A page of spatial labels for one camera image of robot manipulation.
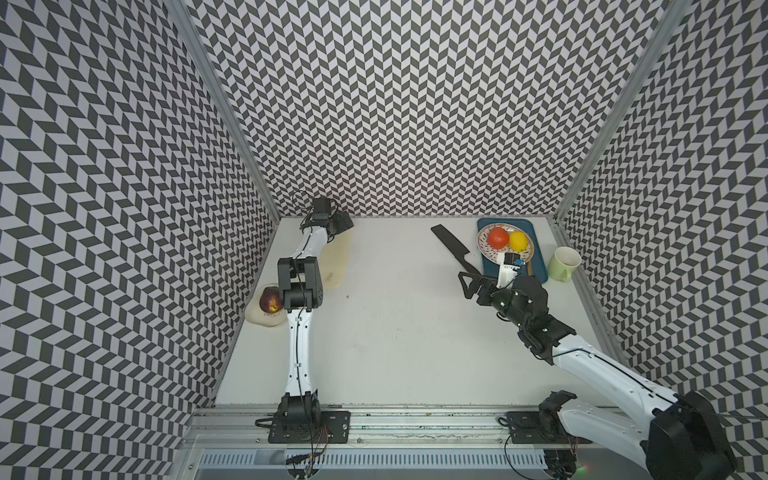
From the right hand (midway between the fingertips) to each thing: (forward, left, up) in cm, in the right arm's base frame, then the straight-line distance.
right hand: (469, 280), depth 81 cm
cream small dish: (-2, +64, -15) cm, 66 cm away
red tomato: (+25, -16, -12) cm, 32 cm away
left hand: (+36, +42, -14) cm, 57 cm away
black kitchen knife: (+27, -2, -19) cm, 33 cm away
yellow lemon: (+24, -23, -12) cm, 35 cm away
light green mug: (+12, -33, -9) cm, 36 cm away
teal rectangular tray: (+16, -29, -16) cm, 37 cm away
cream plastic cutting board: (+20, +43, -18) cm, 51 cm away
